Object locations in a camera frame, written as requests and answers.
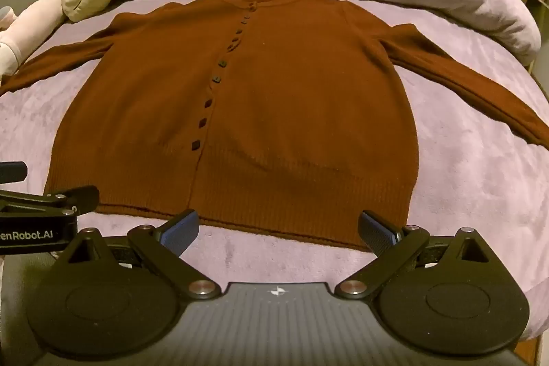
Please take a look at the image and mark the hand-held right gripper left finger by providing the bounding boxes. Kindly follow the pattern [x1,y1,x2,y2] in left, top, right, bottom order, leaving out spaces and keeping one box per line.
[56,209,221,300]

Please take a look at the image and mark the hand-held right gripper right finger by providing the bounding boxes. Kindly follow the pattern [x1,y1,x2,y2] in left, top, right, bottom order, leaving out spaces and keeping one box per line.
[335,210,504,300]

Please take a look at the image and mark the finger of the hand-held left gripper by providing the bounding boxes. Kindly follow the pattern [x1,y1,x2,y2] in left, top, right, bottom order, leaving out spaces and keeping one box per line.
[0,162,28,184]
[0,185,100,217]

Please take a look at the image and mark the brown knit cardigan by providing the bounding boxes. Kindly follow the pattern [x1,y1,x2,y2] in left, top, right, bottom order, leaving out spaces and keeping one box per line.
[0,0,549,252]

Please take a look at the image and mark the lilac bed sheet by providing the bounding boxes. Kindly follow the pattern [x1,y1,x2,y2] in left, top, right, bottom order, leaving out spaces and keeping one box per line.
[0,0,549,298]

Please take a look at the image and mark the pink plush toy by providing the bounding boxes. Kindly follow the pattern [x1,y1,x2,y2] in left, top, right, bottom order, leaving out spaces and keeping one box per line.
[0,0,66,76]

